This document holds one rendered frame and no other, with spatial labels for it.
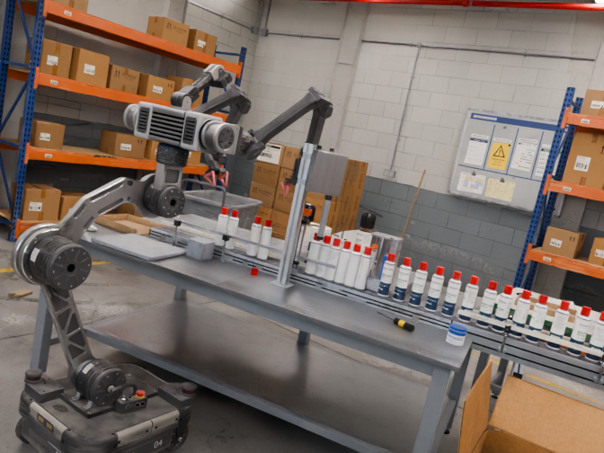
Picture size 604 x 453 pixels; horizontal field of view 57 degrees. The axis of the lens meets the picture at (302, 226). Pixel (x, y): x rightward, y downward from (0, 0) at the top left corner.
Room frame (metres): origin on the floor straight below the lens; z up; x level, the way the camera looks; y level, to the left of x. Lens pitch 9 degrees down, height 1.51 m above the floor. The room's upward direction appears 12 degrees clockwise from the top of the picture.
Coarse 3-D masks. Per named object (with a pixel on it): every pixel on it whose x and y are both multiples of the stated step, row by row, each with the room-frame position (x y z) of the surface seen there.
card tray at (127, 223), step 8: (104, 216) 3.06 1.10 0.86; (112, 216) 3.12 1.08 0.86; (120, 216) 3.18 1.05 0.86; (128, 216) 3.23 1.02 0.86; (104, 224) 2.97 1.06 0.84; (112, 224) 2.95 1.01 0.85; (120, 224) 2.92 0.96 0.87; (128, 224) 3.11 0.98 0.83; (136, 224) 3.16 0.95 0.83; (144, 224) 3.18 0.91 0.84; (152, 224) 3.16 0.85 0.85; (160, 224) 3.14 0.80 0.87; (128, 232) 2.90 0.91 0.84; (136, 232) 2.88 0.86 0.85; (144, 232) 2.99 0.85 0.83
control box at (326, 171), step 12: (312, 156) 2.51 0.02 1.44; (324, 156) 2.50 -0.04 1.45; (336, 156) 2.53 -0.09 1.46; (312, 168) 2.49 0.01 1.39; (324, 168) 2.50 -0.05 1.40; (336, 168) 2.54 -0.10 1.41; (312, 180) 2.48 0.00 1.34; (324, 180) 2.51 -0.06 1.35; (336, 180) 2.55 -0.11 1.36; (324, 192) 2.52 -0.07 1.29; (336, 192) 2.55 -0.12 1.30
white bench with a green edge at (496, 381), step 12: (516, 288) 3.82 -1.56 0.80; (528, 312) 3.14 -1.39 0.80; (492, 324) 3.23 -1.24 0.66; (528, 324) 3.13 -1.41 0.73; (588, 336) 2.92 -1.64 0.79; (480, 360) 3.24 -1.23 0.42; (504, 360) 3.74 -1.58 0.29; (480, 372) 3.23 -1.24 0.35; (504, 372) 3.74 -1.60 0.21; (492, 384) 3.48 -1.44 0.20; (492, 396) 3.76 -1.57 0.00
